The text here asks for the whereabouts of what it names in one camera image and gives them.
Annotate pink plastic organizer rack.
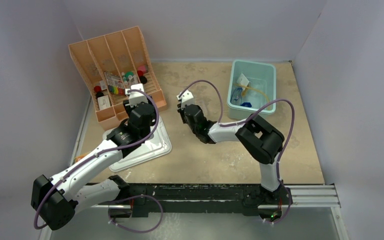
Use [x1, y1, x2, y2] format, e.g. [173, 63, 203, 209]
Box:
[68, 26, 168, 130]

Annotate small white plastic packet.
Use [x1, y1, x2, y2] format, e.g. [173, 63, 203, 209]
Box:
[236, 73, 250, 88]

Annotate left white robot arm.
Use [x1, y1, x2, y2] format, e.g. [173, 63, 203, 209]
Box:
[31, 83, 160, 230]

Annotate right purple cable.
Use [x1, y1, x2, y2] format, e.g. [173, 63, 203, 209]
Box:
[178, 80, 295, 226]

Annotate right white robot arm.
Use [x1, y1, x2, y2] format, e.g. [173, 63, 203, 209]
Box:
[176, 90, 294, 204]

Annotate white storage box lid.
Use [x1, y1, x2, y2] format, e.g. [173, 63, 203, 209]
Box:
[108, 116, 172, 173]

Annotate teal plastic bin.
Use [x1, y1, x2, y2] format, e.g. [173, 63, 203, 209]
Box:
[226, 59, 277, 120]

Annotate blue safety glasses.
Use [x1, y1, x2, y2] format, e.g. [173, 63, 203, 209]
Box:
[230, 87, 243, 106]

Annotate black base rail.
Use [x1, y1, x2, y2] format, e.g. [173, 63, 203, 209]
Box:
[82, 182, 340, 218]

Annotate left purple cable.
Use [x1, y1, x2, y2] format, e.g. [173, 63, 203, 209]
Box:
[33, 89, 160, 230]

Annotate orange printed card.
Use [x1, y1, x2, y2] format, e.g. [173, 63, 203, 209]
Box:
[74, 152, 89, 163]

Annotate tan rubber tubing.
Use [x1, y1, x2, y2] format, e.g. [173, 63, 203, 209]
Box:
[233, 83, 270, 109]

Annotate graduated cylinder blue base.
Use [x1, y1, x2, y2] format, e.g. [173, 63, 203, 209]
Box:
[240, 102, 252, 108]

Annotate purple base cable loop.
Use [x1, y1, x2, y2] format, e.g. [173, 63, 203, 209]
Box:
[107, 193, 165, 233]

